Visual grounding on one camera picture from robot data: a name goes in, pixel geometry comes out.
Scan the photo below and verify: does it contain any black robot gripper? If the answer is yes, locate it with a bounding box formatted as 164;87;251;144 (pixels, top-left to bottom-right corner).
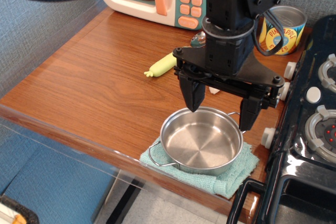
173;19;284;131

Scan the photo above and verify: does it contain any white brown plush mushroom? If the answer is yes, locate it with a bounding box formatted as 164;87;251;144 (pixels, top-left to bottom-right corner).
209;87;220;94

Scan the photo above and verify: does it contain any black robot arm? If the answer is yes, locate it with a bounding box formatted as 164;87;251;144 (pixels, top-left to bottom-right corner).
173;0;285;131

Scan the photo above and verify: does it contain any stainless steel pot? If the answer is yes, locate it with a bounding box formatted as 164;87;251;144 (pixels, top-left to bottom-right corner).
148;106;244;176

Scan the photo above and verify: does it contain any white stove knob bottom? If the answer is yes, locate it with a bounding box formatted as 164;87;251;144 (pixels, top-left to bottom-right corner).
261;127;276;149

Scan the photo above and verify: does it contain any white stove knob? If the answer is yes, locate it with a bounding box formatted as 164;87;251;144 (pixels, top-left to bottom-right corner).
283;62;297;80
278;82;290;101
261;127;276;149

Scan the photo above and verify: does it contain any white stove knob middle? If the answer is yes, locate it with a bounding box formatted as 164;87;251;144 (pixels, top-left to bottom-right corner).
278;82;290;101

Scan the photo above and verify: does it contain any white stove knob top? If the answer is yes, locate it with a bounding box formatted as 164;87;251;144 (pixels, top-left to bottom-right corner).
283;62;297;80

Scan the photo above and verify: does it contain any teal folded cloth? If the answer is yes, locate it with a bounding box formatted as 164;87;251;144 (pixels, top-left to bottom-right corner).
139;136;260;200

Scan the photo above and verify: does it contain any pineapple slices can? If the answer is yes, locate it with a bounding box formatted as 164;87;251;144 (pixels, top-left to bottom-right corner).
259;5;307;55

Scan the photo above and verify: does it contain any black toy stove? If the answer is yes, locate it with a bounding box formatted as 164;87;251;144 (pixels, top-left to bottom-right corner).
227;15;335;223

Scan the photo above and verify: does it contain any orange object bottom left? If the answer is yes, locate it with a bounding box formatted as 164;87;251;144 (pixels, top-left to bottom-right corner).
0;195;40;224

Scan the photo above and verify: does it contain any green handled metal spoon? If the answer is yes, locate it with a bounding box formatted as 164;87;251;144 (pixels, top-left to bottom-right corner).
144;31;206;77

